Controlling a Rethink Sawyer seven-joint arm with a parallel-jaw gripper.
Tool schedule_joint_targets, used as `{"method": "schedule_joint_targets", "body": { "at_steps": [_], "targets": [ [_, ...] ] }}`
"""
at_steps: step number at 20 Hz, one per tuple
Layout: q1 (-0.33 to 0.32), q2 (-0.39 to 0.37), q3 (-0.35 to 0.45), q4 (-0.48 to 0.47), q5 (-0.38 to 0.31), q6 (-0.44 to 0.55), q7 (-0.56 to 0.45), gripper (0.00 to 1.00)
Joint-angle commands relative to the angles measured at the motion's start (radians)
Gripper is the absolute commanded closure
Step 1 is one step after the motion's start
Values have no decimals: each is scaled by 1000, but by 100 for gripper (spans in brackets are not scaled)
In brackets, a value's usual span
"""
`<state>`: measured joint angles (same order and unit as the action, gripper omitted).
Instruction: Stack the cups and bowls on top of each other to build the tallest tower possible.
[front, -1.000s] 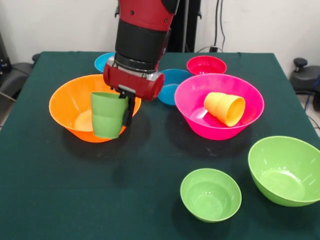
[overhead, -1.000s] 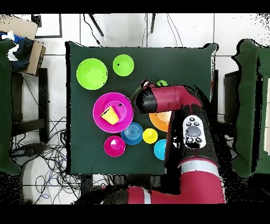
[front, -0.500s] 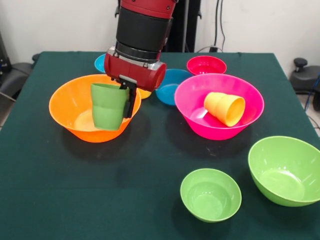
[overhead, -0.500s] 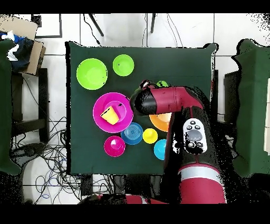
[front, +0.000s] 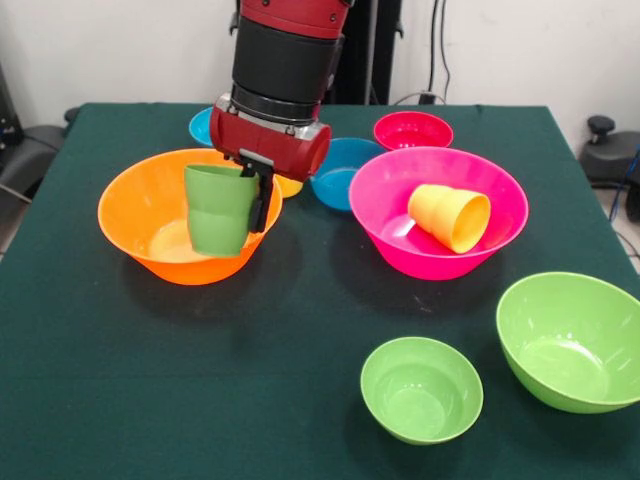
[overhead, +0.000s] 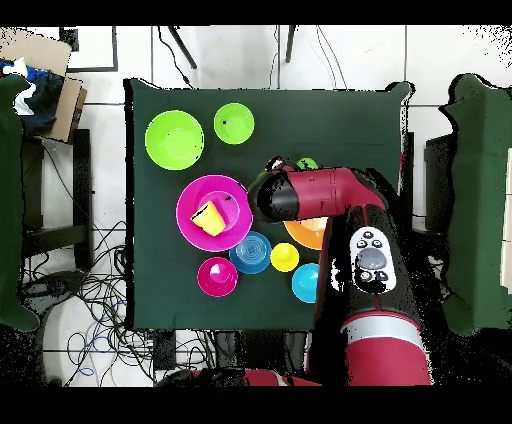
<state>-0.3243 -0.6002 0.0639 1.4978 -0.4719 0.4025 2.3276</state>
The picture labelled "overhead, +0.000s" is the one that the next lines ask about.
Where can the ridged yellow cup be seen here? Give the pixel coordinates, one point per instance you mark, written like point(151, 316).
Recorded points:
point(210, 220)

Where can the large orange bowl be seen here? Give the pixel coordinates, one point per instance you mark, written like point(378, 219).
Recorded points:
point(308, 236)

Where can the ridged green cup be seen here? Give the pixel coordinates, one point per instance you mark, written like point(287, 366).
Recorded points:
point(307, 163)

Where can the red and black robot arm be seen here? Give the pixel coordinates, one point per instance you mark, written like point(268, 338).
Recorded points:
point(328, 192)

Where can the dark blue bowl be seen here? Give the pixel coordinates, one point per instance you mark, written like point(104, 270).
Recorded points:
point(250, 252)

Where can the smooth yellow cup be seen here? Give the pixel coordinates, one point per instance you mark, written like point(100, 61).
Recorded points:
point(284, 257)

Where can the large pink bowl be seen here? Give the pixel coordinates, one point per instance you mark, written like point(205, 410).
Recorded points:
point(192, 192)

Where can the small red bowl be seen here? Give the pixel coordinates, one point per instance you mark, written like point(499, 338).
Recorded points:
point(218, 280)

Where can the small light blue bowl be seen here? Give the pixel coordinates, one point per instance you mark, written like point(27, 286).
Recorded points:
point(304, 282)

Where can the small green bowl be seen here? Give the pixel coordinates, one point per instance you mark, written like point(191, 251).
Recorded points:
point(234, 123)

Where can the large green bowl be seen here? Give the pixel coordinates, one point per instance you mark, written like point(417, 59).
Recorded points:
point(174, 140)

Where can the dark green tablecloth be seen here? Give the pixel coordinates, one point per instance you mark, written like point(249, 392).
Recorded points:
point(10, 200)
point(180, 300)
point(476, 200)

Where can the black tripod leg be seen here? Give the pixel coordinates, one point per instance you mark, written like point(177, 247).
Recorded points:
point(182, 47)
point(290, 44)

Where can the black stool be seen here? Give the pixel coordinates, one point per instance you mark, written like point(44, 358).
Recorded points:
point(82, 200)

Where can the black cabinet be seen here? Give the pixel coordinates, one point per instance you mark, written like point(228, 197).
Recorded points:
point(438, 180)

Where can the blue and black bag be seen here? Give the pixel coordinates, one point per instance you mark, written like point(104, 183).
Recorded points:
point(44, 104)

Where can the cardboard box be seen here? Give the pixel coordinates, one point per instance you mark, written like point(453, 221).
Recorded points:
point(40, 48)

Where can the black frame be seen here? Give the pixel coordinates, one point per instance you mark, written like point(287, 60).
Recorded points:
point(115, 48)

